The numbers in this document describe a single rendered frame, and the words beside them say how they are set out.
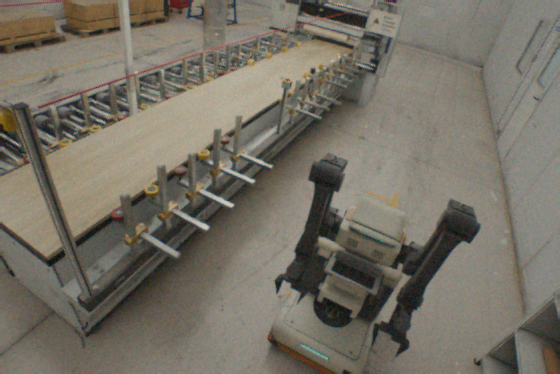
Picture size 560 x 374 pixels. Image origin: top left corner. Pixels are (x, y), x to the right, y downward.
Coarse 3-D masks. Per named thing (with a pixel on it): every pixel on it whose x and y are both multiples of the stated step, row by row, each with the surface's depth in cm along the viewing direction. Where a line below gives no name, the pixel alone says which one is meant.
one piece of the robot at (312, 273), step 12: (324, 240) 189; (324, 252) 191; (312, 264) 201; (396, 264) 181; (312, 276) 206; (324, 276) 201; (384, 276) 179; (396, 276) 176; (312, 288) 213; (384, 300) 188; (324, 312) 210; (336, 312) 208; (360, 312) 203
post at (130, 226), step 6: (120, 198) 149; (126, 198) 148; (126, 204) 150; (126, 210) 152; (132, 210) 155; (126, 216) 155; (132, 216) 157; (126, 222) 158; (132, 222) 159; (126, 228) 161; (132, 228) 161; (132, 234) 162; (132, 246) 168; (138, 246) 171; (132, 252) 172
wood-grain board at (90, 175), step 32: (256, 64) 393; (288, 64) 412; (192, 96) 295; (224, 96) 305; (256, 96) 315; (128, 128) 237; (160, 128) 243; (192, 128) 250; (224, 128) 257; (64, 160) 196; (96, 160) 201; (128, 160) 206; (160, 160) 211; (0, 192) 166; (32, 192) 170; (64, 192) 174; (96, 192) 179; (128, 192) 183; (32, 224) 153; (96, 224) 162
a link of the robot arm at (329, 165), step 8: (320, 160) 105; (328, 160) 106; (336, 160) 108; (344, 160) 110; (320, 168) 103; (328, 168) 103; (336, 168) 103; (344, 168) 109; (320, 176) 104; (328, 176) 102; (336, 176) 101; (328, 200) 120; (328, 208) 124; (328, 216) 131; (328, 224) 131; (328, 232) 136
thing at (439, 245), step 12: (444, 216) 93; (444, 228) 95; (480, 228) 90; (444, 240) 96; (456, 240) 94; (468, 240) 93; (432, 252) 102; (444, 252) 98; (432, 264) 102; (420, 276) 107; (432, 276) 105; (408, 288) 112; (420, 288) 109; (408, 300) 114; (420, 300) 112
